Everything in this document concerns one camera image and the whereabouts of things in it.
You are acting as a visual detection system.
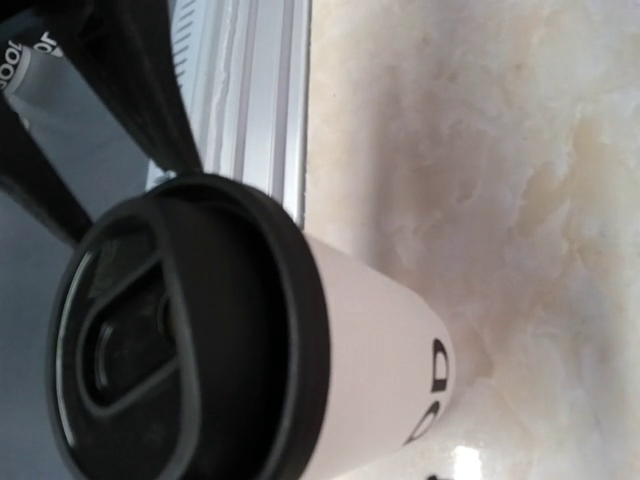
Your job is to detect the single white paper cup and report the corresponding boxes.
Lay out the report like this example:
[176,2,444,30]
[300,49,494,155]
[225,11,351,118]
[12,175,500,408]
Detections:
[303,238,456,479]

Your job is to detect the black cup lid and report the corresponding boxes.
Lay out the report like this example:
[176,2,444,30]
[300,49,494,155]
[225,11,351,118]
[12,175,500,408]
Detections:
[45,174,331,479]

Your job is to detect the aluminium front frame rail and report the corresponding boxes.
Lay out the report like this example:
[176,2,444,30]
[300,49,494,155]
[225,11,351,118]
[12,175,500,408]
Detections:
[170,0,312,224]

